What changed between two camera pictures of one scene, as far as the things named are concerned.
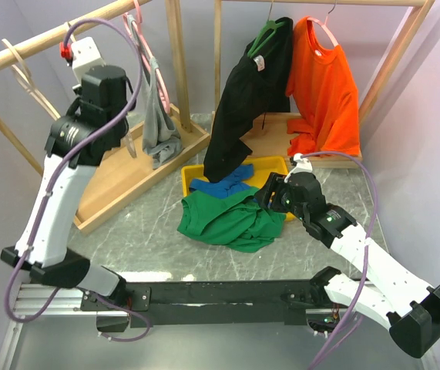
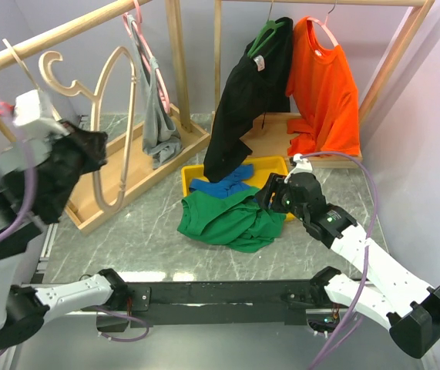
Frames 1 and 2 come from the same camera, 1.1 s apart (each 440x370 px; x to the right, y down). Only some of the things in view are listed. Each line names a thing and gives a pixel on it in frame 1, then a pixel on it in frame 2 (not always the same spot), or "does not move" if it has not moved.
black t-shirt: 256,85 does not move
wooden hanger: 129,139 -> 94,95
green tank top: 233,217 does not move
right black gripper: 275,183 does not move
